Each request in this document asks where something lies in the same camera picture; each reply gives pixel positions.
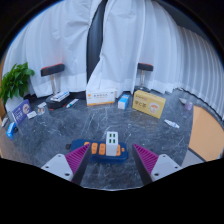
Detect small clear box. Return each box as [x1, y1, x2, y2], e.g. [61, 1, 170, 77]
[36, 101, 48, 116]

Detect green potted plant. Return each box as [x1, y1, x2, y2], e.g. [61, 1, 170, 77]
[0, 62, 36, 113]

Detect white curtain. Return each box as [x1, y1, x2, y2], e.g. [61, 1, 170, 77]
[85, 0, 224, 119]
[2, 0, 101, 98]

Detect small white card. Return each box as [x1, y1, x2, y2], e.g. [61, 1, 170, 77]
[26, 110, 38, 120]

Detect small blue packet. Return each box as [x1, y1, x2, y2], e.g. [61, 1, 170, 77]
[5, 121, 18, 141]

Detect blue power strip orange sockets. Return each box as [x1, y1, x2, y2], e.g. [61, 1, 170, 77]
[66, 138, 129, 164]

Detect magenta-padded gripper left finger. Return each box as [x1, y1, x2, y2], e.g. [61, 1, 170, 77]
[40, 143, 92, 186]

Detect black stool with orange trim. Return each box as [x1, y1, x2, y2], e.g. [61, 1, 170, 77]
[40, 63, 73, 110]
[137, 62, 154, 90]

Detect flat white box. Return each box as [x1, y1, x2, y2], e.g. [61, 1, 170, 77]
[49, 91, 71, 103]

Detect white marker pen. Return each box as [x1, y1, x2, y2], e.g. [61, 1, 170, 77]
[65, 98, 80, 109]

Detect white and orange carton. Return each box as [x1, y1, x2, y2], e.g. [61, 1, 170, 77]
[85, 88, 118, 107]

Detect purple printed box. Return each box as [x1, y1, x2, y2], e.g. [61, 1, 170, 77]
[11, 99, 33, 126]

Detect small blue and white box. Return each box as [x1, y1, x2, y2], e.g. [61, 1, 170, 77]
[117, 93, 132, 110]

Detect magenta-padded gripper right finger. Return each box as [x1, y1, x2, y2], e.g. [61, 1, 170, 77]
[131, 143, 184, 186]

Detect white tube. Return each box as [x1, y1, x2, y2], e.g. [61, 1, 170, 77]
[163, 119, 181, 130]

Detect yellow carton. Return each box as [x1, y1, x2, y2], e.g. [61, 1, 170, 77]
[132, 89, 167, 120]

